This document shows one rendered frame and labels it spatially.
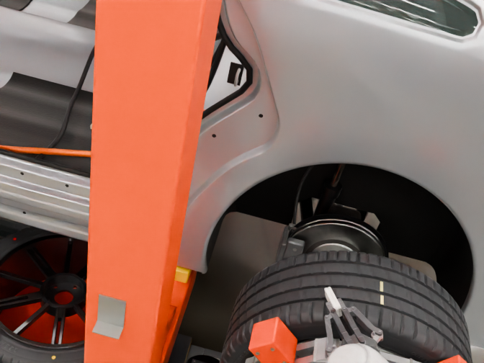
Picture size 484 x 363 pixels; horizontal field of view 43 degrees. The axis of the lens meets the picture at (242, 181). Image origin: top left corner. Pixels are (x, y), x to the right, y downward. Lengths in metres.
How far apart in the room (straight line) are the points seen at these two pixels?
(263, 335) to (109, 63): 0.73
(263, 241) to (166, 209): 2.12
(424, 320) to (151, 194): 0.74
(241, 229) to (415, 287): 1.79
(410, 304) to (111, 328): 0.69
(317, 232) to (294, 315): 0.52
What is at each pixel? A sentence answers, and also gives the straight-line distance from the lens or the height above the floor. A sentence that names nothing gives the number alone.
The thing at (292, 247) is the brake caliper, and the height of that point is 0.90.
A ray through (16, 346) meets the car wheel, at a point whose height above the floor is 0.50.
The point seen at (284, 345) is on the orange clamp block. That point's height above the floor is 1.10.
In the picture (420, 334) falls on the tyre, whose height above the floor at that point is 1.17.
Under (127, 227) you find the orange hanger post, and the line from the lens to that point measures 1.18.
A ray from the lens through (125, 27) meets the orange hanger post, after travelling 0.95.
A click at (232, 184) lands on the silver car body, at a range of 1.72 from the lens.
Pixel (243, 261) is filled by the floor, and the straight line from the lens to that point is 3.09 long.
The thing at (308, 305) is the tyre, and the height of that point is 1.14.
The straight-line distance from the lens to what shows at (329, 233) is 1.93.
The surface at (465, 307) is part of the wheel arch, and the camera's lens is 2.00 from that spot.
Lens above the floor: 2.23
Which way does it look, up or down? 39 degrees down
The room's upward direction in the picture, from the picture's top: 13 degrees clockwise
